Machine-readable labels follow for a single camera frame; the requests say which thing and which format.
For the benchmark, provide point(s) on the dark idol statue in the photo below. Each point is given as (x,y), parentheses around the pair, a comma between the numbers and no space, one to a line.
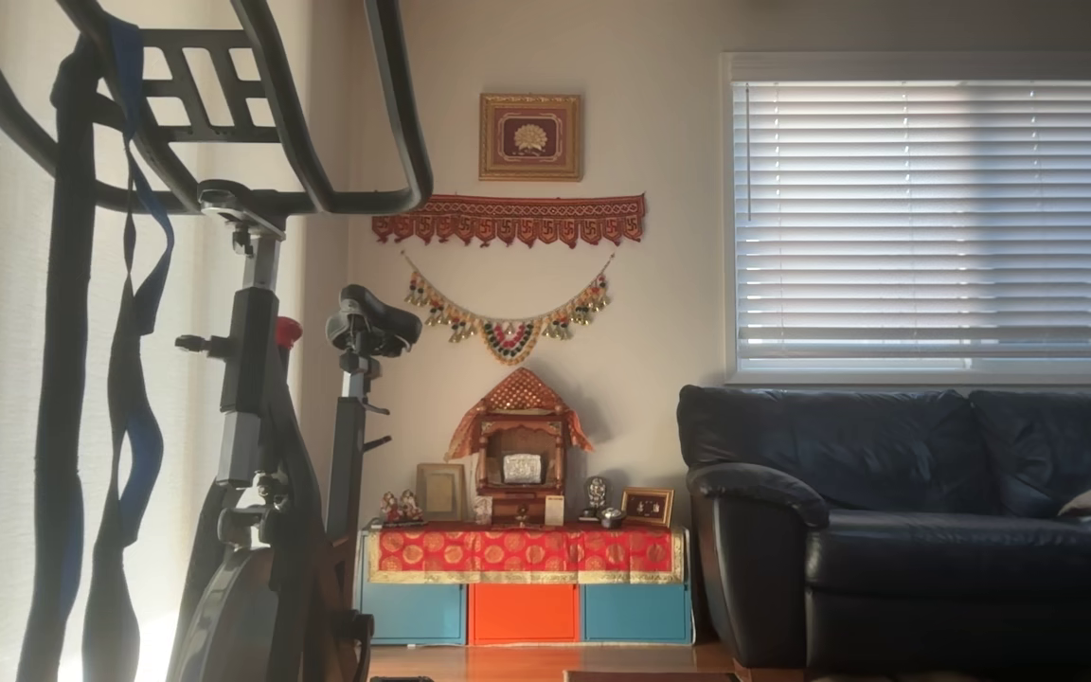
(596,493)

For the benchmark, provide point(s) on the small colourful figurines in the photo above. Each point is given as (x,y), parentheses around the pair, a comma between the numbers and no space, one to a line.
(402,509)

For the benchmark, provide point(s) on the small white card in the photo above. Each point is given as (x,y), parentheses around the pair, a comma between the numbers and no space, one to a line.
(555,511)

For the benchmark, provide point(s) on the small clear jar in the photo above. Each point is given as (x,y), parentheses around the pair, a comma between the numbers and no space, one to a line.
(482,511)

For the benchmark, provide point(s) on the black leather sofa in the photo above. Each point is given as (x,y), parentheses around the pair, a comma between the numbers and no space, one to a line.
(886,568)

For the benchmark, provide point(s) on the beige photo frame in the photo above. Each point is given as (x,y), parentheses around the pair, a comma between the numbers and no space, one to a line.
(440,493)

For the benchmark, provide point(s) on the small metal bowl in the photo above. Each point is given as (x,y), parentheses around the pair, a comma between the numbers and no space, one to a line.
(612,518)

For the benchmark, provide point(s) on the red embroidered wall hanging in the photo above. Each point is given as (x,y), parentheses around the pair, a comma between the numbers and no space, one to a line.
(508,220)

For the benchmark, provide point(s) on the black exercise bike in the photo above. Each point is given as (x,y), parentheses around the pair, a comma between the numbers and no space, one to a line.
(247,350)

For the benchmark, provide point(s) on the red and gold cloth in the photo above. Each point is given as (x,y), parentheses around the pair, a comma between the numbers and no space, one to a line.
(522,551)

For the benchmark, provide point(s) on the small wooden shrine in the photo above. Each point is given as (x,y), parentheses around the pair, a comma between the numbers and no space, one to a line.
(519,431)

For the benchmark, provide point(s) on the blue and orange cabinet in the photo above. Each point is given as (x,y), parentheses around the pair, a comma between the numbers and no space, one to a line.
(522,614)

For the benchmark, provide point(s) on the small gold framed picture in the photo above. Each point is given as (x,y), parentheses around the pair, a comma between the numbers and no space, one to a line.
(648,508)

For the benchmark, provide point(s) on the white window blind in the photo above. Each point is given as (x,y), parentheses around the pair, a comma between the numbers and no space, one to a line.
(934,208)

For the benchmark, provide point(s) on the beaded wall garland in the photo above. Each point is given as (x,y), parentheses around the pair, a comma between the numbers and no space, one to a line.
(508,343)

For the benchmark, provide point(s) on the white curtain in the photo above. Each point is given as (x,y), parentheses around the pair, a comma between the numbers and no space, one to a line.
(6,379)

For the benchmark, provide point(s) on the gold framed wall picture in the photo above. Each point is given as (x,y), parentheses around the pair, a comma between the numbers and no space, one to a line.
(531,137)

